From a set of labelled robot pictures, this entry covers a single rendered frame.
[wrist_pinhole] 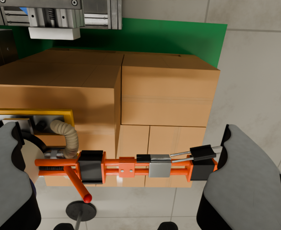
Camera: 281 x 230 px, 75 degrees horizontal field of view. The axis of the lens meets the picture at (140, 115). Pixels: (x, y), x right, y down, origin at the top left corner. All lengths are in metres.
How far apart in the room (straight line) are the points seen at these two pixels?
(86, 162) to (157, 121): 0.77
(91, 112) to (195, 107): 0.73
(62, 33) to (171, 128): 0.91
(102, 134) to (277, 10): 1.68
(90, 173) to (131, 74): 0.68
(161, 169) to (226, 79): 1.42
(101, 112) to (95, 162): 0.27
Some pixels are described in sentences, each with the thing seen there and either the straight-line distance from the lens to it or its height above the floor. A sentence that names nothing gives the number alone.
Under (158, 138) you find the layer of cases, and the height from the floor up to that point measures 0.54.
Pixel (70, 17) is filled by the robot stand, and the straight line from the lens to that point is 0.69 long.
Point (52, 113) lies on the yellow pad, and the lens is 0.68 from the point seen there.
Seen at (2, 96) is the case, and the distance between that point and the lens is 0.90.
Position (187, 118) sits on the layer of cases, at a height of 0.54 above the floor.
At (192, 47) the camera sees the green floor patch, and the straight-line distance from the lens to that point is 1.72.
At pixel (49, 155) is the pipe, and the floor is 1.14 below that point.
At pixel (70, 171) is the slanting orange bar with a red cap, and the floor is 1.21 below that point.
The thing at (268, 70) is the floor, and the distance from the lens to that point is 2.09.
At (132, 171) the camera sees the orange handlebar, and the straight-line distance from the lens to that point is 0.61.
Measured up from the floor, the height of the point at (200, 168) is 1.21.
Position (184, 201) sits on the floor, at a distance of 2.78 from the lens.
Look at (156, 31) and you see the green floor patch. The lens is 1.65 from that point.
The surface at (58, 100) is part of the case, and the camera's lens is 0.81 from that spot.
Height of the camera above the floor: 1.63
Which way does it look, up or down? 63 degrees down
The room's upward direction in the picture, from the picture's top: 176 degrees clockwise
